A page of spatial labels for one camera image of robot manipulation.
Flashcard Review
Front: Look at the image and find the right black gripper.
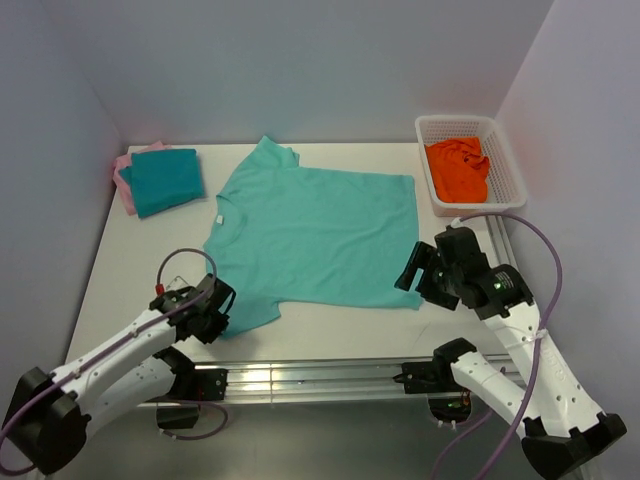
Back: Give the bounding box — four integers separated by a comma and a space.
394, 240, 462, 310

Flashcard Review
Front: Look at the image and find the mint green t-shirt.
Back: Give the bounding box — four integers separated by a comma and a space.
204, 137, 421, 338

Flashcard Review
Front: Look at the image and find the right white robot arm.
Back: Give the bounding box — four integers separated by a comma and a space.
394, 227, 627, 479

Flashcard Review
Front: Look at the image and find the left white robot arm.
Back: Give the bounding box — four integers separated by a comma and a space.
1, 274, 236, 474

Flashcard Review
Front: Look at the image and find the orange t-shirt in basket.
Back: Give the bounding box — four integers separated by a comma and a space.
425, 137, 490, 204

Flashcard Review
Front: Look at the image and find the white plastic basket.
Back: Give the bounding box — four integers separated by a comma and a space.
415, 115, 527, 217

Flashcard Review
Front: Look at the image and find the folded teal t-shirt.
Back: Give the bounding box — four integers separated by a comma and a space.
116, 149, 206, 218

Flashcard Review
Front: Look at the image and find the folded pink t-shirt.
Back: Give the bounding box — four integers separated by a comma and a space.
112, 141, 171, 218

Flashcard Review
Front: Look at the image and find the aluminium rail frame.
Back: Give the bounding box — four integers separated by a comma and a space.
54, 214, 601, 480

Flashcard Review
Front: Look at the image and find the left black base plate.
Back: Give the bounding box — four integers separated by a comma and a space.
194, 368, 229, 402

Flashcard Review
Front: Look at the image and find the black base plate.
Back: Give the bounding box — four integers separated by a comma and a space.
393, 361, 441, 395
194, 368, 229, 402

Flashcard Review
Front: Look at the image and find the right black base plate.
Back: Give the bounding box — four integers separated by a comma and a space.
393, 361, 441, 395

